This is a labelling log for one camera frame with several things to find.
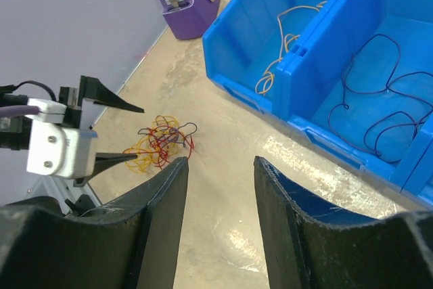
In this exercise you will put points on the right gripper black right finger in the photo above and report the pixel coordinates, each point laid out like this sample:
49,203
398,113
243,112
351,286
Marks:
312,243

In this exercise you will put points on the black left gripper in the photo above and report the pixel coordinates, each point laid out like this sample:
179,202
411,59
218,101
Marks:
16,127

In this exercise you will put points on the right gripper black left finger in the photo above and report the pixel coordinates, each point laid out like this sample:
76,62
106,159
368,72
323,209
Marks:
129,242

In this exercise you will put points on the blue three-compartment bin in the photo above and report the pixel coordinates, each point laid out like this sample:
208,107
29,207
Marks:
353,77

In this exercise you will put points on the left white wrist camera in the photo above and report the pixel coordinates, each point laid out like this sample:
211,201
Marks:
56,150

